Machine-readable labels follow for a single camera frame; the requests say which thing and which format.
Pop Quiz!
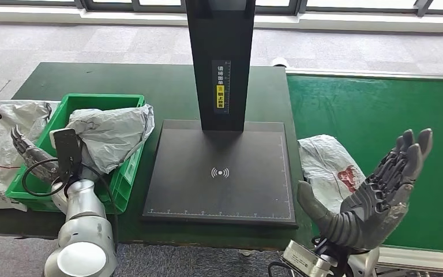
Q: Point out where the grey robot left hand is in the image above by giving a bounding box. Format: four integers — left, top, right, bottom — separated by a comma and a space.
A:
10, 125, 60, 184

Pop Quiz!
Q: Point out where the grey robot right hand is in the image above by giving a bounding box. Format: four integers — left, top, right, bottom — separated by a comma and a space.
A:
296, 128, 434, 251

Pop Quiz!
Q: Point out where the grey poly mailer parcel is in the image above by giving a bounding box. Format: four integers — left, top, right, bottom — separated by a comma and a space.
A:
65, 108, 148, 181
123, 104, 155, 162

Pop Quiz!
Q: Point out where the grey parcel with red print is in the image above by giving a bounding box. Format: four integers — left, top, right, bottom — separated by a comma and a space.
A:
297, 134, 367, 215

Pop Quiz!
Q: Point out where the green conveyor belt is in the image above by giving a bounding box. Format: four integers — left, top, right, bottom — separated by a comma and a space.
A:
286, 74, 443, 254

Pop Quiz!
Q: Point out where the black inbound scanner machine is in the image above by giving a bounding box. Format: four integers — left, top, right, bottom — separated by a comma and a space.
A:
142, 0, 299, 229

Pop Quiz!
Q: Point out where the large crumpled white sack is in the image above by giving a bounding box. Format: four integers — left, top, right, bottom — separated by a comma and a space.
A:
0, 100, 60, 211

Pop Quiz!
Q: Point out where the green plastic crate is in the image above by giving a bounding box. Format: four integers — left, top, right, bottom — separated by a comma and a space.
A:
6, 93, 146, 215

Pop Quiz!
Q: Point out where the dark green table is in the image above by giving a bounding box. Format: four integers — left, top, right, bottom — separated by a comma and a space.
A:
0, 62, 316, 251

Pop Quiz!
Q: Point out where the white window sill ledge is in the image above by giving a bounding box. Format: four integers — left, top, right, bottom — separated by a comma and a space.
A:
0, 3, 443, 33

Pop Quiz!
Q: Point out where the yellow and black label sticker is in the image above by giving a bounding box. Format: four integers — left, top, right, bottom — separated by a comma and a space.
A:
212, 59, 232, 115

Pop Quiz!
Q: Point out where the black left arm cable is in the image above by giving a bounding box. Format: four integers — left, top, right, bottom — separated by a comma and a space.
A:
21, 158, 119, 249

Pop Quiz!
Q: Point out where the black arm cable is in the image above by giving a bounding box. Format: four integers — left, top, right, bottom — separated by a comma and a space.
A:
268, 237, 344, 277
21, 158, 119, 249

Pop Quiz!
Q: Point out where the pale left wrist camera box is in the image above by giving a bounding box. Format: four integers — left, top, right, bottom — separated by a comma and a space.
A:
49, 128, 82, 181

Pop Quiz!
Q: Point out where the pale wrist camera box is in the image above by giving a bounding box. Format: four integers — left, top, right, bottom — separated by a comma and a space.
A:
49, 128, 82, 181
282, 239, 331, 277

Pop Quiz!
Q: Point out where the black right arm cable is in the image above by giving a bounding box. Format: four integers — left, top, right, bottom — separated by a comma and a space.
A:
268, 237, 344, 277

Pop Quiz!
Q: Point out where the aluminium conveyor frame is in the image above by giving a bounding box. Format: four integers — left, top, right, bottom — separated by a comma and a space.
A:
279, 68, 443, 277

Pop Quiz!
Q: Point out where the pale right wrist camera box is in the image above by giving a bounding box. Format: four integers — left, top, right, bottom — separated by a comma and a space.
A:
282, 239, 331, 277

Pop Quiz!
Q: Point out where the window with dark frame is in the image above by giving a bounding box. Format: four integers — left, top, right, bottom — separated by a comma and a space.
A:
0, 0, 443, 15

